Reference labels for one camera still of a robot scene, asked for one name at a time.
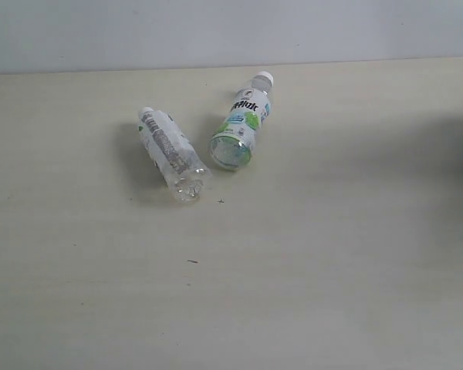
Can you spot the clear bottle green lime label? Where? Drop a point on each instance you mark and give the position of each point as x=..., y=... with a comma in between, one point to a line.
x=233, y=143

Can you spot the clear bottle white text label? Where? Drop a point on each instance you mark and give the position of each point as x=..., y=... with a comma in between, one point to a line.
x=177, y=160

